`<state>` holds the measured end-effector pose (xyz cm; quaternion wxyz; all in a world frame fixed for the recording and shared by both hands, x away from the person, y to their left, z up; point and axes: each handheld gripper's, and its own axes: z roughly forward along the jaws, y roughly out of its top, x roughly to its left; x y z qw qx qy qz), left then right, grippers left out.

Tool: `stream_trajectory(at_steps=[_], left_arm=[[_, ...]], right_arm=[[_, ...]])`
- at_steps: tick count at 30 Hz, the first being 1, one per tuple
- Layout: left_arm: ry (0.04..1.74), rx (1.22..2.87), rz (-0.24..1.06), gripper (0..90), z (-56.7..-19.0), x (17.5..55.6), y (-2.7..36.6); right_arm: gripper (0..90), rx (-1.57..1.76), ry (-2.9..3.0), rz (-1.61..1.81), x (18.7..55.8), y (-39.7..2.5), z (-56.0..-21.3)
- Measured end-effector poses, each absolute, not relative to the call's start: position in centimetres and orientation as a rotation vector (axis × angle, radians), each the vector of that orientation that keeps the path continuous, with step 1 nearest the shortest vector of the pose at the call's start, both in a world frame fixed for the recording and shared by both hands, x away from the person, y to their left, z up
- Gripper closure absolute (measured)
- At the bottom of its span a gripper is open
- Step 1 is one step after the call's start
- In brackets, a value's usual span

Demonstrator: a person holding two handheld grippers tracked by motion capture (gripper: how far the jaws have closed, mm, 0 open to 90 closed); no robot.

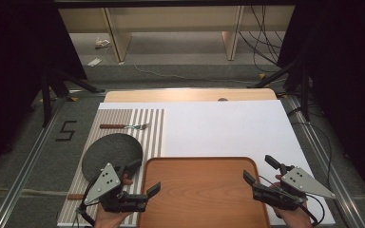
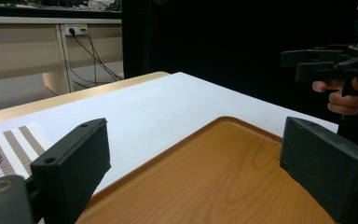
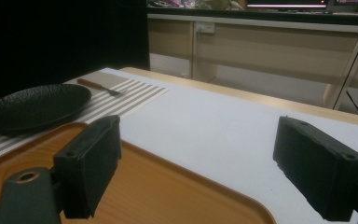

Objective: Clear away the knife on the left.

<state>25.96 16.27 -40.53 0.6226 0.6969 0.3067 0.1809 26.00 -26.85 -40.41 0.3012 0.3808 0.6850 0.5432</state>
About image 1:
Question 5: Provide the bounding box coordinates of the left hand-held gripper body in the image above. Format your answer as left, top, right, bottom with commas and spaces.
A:
84, 162, 149, 214

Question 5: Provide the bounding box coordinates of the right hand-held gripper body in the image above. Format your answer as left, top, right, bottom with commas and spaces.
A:
252, 163, 336, 211

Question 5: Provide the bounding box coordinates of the person's right hand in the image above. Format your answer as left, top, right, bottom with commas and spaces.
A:
273, 174, 314, 228

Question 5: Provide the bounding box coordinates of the person's left hand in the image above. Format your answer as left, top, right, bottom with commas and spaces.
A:
93, 173, 134, 228

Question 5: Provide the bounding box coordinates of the dark round plate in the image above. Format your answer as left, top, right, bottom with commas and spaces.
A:
81, 132, 144, 183

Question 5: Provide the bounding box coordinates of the striped placemat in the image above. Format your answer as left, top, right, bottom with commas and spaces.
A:
57, 108, 166, 228

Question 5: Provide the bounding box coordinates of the wooden tray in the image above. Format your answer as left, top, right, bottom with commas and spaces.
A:
137, 156, 271, 228

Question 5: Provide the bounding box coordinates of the white board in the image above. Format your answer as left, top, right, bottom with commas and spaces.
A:
56, 100, 336, 228

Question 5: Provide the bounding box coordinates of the black metal stand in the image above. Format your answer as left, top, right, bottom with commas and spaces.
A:
39, 66, 106, 128
247, 52, 312, 123

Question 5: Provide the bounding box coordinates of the black curtain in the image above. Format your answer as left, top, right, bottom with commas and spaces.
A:
0, 0, 88, 179
277, 0, 365, 210

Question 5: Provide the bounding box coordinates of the white paper scrap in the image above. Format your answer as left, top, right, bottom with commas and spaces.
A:
94, 37, 112, 50
86, 57, 104, 67

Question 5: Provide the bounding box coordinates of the light wooden desk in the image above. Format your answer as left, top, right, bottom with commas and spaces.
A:
57, 5, 297, 64

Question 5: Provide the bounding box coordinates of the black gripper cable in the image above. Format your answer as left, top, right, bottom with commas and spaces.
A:
298, 193, 326, 228
73, 176, 100, 228

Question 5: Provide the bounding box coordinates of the aluminium floor rail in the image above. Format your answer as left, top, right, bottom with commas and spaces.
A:
0, 96, 69, 228
283, 94, 365, 228

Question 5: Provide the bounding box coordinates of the thin black floor cable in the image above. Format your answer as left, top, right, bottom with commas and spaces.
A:
287, 106, 335, 188

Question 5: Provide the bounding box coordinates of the fork with wooden handle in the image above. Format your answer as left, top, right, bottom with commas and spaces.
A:
99, 123, 150, 131

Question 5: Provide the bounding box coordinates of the bundle of black cables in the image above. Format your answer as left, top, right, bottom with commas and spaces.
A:
238, 5, 287, 74

